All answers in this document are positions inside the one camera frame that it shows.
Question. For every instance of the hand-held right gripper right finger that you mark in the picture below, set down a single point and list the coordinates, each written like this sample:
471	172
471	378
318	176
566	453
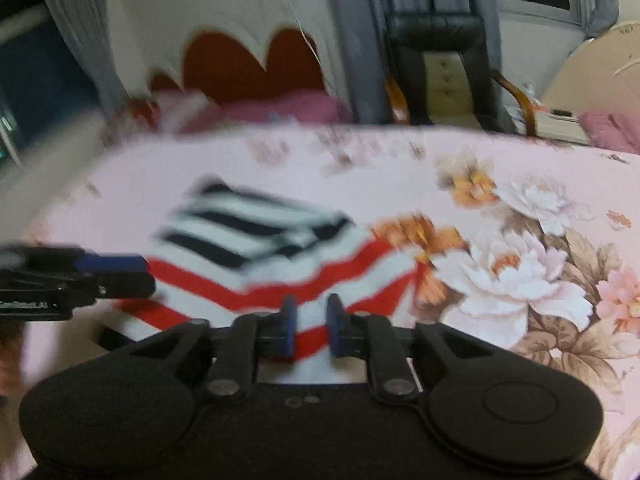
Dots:
334	325

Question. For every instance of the black leather wooden armchair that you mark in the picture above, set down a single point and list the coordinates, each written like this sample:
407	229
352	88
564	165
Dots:
435	50

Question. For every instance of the dark blue cabinet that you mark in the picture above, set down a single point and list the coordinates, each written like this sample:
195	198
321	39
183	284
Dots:
45	90

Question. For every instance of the pink floral bed sheet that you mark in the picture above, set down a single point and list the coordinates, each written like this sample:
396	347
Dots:
500	200

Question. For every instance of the pink cloth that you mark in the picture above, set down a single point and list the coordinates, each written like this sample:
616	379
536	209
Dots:
612	130

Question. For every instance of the white black red striped sweater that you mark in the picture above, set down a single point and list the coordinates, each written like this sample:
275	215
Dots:
225	240

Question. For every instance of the white and red scalloped headboard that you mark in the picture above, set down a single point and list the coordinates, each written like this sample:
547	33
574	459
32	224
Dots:
225	5

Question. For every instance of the magenta pillow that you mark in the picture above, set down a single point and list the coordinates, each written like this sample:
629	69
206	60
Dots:
295	107

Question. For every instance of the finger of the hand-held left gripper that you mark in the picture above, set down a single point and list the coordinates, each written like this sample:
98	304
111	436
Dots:
112	262
127	285

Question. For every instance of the white box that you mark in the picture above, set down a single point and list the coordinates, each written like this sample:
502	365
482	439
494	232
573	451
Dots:
562	125

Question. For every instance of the red patterned pillow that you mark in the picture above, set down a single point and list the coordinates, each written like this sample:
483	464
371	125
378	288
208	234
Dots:
145	110

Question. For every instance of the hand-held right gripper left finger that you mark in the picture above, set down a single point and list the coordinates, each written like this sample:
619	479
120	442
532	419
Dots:
288	322

